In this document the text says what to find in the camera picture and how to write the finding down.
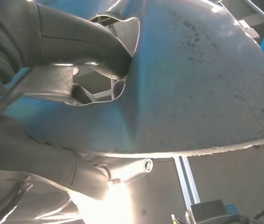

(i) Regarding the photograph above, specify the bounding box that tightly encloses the grey metal rail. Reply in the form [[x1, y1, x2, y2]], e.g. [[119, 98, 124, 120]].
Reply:
[[173, 155, 201, 208]]

